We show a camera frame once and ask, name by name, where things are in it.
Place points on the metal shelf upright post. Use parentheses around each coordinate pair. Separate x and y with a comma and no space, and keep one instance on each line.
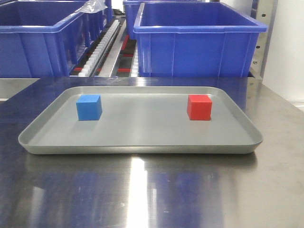
(264,11)

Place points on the blue bin rear left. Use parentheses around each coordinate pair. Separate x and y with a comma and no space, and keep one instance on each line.
(108,13)

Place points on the blue bin front left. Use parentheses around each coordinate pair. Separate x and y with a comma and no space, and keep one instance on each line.
(44,37)

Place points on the blue bin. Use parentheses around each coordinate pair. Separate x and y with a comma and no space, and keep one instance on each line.
(44,37)
(108,13)
(131,8)
(194,39)

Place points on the grey metal tray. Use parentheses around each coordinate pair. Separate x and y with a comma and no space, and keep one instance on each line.
(141,120)

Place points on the red cube block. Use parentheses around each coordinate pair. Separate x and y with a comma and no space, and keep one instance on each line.
(199,107)

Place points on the blue bin front right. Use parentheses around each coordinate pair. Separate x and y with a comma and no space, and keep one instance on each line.
(194,39)

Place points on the white roller conveyor rail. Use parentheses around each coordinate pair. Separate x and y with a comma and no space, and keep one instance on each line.
(92,64)

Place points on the blue bin rear right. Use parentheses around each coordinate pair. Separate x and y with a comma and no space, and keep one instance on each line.
(131,8)

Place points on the blue cube block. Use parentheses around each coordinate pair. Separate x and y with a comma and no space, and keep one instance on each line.
(89,107)

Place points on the clear plastic bag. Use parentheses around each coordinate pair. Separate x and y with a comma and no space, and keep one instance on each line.
(93,6)

